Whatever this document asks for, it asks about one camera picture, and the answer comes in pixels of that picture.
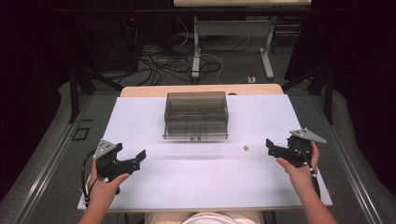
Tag metal floor rail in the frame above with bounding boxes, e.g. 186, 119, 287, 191
11, 94, 94, 224
311, 94, 388, 224

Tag white desk with metal legs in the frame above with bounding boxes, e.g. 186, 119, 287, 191
173, 0, 313, 80

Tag dark cabinet with red light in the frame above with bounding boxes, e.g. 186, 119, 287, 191
74, 12, 142, 73

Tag person's left hand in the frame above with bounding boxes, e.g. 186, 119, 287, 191
87, 160, 131, 207

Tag black metal stand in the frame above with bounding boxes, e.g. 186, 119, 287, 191
68, 57, 124, 124
280, 65, 335, 126

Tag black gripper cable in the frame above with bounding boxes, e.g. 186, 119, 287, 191
293, 148, 321, 199
80, 149, 100, 208

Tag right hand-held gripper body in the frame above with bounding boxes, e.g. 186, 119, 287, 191
279, 127, 328, 169

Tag person's white shirt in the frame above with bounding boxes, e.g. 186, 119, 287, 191
181, 212, 250, 224

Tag tangle of black floor cables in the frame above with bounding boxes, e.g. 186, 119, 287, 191
116, 34, 226, 87

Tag person's right hand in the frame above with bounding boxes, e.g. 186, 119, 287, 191
276, 141, 321, 189

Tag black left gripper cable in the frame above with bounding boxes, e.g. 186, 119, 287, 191
80, 149, 100, 208

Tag clear plastic drawer box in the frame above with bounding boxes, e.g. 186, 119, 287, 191
163, 91, 230, 142

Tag square floor hatch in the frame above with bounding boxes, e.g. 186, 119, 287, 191
71, 126, 92, 142

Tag white floor cable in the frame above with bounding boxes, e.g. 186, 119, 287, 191
176, 15, 225, 86

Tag white table cover sheet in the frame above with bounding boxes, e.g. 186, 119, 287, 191
77, 93, 333, 213

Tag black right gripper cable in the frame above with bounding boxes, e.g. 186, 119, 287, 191
293, 148, 321, 199

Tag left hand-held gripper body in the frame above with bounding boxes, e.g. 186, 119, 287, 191
92, 139, 126, 185

